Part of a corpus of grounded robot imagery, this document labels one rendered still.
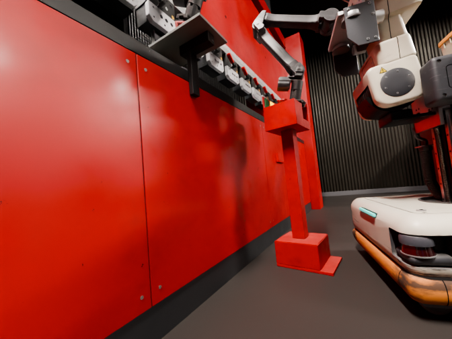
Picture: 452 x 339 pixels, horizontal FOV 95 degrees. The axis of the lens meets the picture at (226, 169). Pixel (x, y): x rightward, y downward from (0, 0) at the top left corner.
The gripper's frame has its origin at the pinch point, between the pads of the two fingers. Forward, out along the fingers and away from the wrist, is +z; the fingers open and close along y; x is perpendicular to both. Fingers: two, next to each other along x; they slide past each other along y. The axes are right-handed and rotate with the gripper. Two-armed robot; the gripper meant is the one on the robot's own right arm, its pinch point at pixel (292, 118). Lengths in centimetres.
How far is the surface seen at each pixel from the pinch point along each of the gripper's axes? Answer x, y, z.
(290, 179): 6.8, -6.0, 31.4
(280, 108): 14.7, 0.7, -1.7
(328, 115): -335, 63, -81
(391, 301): 23, -50, 63
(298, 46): -159, 69, -130
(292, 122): 14.5, -6.4, 5.0
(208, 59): 24, 44, -29
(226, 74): 4, 46, -28
